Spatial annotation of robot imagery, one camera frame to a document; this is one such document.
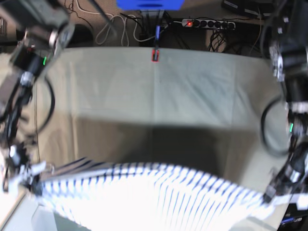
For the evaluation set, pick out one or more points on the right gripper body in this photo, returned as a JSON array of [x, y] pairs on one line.
[[16, 169]]

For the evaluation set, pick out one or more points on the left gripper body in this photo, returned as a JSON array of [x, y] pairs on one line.
[[292, 178]]

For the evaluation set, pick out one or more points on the blue white striped t-shirt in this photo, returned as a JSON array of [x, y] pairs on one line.
[[148, 197]]

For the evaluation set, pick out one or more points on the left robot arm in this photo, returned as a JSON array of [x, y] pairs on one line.
[[288, 49]]

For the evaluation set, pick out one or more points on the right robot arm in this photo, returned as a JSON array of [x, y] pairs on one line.
[[47, 32]]

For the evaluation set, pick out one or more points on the white bin bottom left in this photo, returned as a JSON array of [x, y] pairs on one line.
[[22, 214]]

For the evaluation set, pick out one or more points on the green table cloth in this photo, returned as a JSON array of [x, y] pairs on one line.
[[194, 109]]

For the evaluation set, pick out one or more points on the black round stool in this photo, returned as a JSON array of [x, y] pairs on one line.
[[82, 37]]

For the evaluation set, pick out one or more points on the red clamp top centre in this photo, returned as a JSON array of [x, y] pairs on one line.
[[155, 55]]

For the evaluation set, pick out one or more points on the black power strip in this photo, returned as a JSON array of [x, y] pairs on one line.
[[208, 24]]

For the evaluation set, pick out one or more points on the blue box top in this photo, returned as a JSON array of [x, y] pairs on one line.
[[149, 4]]

